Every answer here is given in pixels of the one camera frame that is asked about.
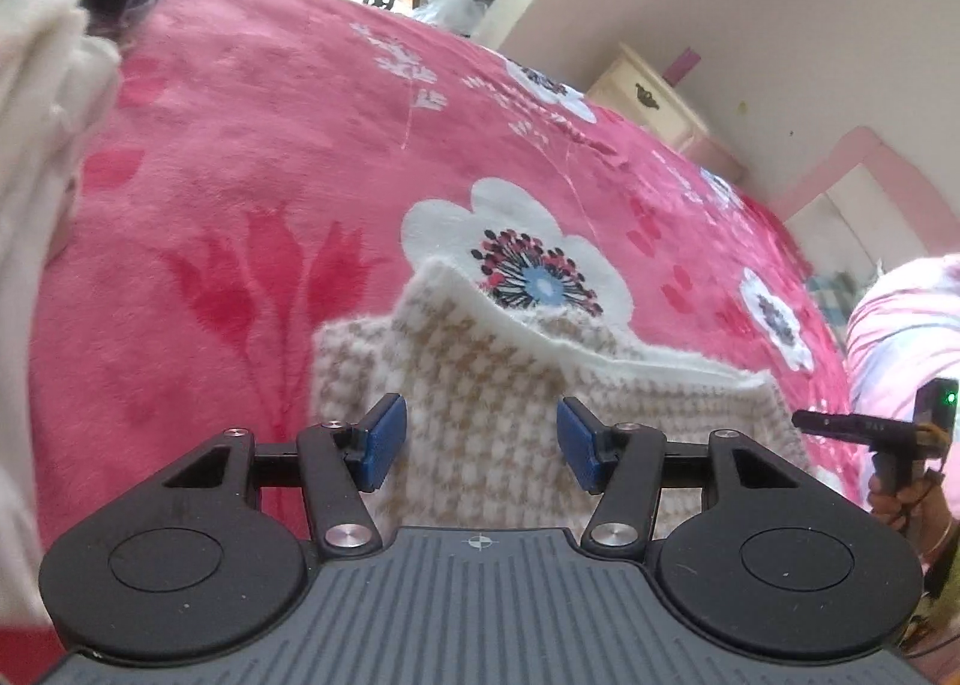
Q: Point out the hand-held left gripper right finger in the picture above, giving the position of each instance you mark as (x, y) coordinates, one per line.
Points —
(576, 437)

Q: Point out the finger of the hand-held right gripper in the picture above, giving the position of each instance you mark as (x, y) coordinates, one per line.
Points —
(847, 425)

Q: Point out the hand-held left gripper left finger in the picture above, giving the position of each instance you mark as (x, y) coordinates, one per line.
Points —
(384, 437)

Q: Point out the beige houndstooth coat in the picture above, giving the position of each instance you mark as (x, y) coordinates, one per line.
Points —
(480, 385)

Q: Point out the person's right hand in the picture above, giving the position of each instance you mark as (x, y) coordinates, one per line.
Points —
(926, 516)

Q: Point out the red floral blanket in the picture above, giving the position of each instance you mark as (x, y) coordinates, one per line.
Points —
(262, 153)

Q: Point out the cream nightstand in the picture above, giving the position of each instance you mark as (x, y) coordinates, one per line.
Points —
(645, 93)

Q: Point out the white plastic bag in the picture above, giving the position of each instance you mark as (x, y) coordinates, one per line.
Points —
(450, 6)

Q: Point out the purple wall item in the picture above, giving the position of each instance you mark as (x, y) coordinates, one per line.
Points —
(684, 64)

